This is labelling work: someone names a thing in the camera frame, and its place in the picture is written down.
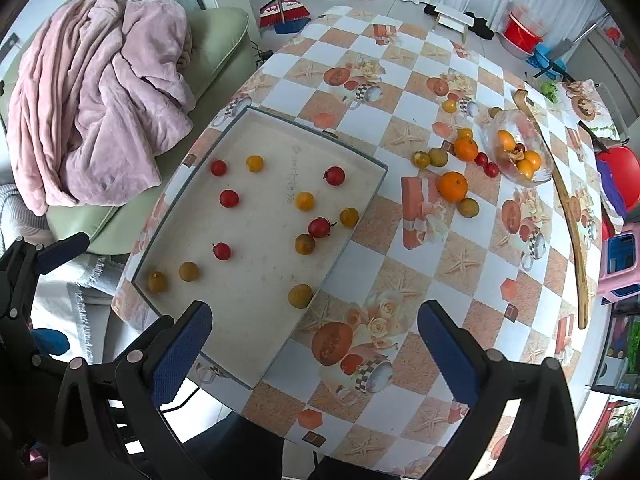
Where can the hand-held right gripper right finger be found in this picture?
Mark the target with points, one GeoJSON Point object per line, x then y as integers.
{"type": "Point", "coordinates": [445, 345]}

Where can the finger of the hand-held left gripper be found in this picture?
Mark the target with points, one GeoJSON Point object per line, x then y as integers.
{"type": "Point", "coordinates": [17, 310]}
{"type": "Point", "coordinates": [65, 248]}

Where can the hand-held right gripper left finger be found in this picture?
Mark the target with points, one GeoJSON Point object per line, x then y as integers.
{"type": "Point", "coordinates": [182, 350]}

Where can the grey fabric tray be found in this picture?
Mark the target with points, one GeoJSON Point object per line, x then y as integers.
{"type": "Point", "coordinates": [260, 330]}

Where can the small red cherry tomato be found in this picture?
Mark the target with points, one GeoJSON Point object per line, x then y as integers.
{"type": "Point", "coordinates": [481, 159]}
{"type": "Point", "coordinates": [229, 198]}
{"type": "Point", "coordinates": [222, 251]}
{"type": "Point", "coordinates": [491, 169]}
{"type": "Point", "coordinates": [218, 167]}
{"type": "Point", "coordinates": [520, 149]}

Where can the olive round fruit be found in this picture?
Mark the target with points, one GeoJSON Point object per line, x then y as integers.
{"type": "Point", "coordinates": [300, 295]}
{"type": "Point", "coordinates": [156, 282]}
{"type": "Point", "coordinates": [468, 207]}
{"type": "Point", "coordinates": [304, 244]}
{"type": "Point", "coordinates": [188, 271]}
{"type": "Point", "coordinates": [349, 217]}
{"type": "Point", "coordinates": [439, 156]}
{"type": "Point", "coordinates": [495, 112]}

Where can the grey fringed rug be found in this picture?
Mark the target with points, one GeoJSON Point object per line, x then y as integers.
{"type": "Point", "coordinates": [80, 285]}

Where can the checkered printed tablecloth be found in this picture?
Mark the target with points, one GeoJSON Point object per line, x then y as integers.
{"type": "Point", "coordinates": [450, 260]}

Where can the pink fleece blanket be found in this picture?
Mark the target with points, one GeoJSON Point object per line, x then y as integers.
{"type": "Point", "coordinates": [100, 110]}

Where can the orange mandarin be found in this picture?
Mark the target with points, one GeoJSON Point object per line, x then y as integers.
{"type": "Point", "coordinates": [506, 140]}
{"type": "Point", "coordinates": [465, 150]}
{"type": "Point", "coordinates": [531, 160]}
{"type": "Point", "coordinates": [452, 186]}

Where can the black shelf unit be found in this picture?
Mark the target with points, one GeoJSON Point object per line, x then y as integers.
{"type": "Point", "coordinates": [617, 350]}

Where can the curved wooden stick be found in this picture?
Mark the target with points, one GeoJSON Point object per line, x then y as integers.
{"type": "Point", "coordinates": [570, 220]}

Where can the yellow-green round fruit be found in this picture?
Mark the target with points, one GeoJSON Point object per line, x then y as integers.
{"type": "Point", "coordinates": [421, 159]}

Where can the pink plastic stool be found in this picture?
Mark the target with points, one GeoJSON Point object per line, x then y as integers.
{"type": "Point", "coordinates": [622, 265]}

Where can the purple cloth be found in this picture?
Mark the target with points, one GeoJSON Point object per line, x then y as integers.
{"type": "Point", "coordinates": [612, 192]}

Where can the clear glass bowl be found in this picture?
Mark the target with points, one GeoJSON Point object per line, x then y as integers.
{"type": "Point", "coordinates": [500, 122]}

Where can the red plastic chair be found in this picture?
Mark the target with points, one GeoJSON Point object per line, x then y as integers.
{"type": "Point", "coordinates": [620, 160]}

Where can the light green sofa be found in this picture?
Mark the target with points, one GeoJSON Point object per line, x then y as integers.
{"type": "Point", "coordinates": [225, 40]}

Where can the cartoon printed board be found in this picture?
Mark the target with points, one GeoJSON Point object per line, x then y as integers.
{"type": "Point", "coordinates": [585, 97]}

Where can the blue plastic stool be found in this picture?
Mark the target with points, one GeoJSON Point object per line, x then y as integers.
{"type": "Point", "coordinates": [547, 57]}

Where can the red plastic bucket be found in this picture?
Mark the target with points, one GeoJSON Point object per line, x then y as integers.
{"type": "Point", "coordinates": [522, 30]}

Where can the white step stool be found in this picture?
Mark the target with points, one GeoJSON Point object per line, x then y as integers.
{"type": "Point", "coordinates": [452, 14]}

